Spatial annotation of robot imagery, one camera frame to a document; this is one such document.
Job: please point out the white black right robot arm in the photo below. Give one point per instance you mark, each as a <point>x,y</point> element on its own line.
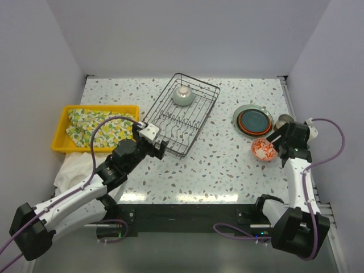
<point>298,228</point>

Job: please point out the aluminium frame rail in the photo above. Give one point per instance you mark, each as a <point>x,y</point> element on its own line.
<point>333,237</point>

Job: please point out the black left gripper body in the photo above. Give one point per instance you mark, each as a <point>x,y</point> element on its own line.
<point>143,148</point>

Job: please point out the celadon green flower plate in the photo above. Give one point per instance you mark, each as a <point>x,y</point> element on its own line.
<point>251,106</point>

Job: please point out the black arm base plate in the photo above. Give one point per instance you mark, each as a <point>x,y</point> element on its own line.
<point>132,219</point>

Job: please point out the black wire dish rack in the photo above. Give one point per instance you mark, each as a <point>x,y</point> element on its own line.
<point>181,125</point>

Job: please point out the beige ceramic cup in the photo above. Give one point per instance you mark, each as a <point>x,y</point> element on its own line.
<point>282,120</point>

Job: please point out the teal blue plate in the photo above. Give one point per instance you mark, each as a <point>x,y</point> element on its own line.
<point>254,121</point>

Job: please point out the white towel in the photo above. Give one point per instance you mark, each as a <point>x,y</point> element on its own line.
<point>75,169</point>

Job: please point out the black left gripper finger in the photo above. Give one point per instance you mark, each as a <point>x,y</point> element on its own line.
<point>159,152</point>
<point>135,130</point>

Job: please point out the red white patterned bowl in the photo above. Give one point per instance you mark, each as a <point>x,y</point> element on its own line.
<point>263,150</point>

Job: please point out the yellow plastic tray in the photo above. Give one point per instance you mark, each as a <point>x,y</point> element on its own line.
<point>62,141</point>

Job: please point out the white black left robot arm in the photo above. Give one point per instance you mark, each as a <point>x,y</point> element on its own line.
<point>34,227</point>

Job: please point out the celadon green bowl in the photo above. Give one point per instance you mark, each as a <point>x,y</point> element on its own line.
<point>183,96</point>

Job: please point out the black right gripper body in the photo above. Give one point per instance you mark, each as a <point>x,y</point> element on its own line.
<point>283,142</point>

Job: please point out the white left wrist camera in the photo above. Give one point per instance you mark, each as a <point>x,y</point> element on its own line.
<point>149,132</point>

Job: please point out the orange red plate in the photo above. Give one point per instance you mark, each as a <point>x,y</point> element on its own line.
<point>254,134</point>

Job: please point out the lemon print cloth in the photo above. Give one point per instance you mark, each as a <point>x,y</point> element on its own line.
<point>84,122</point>

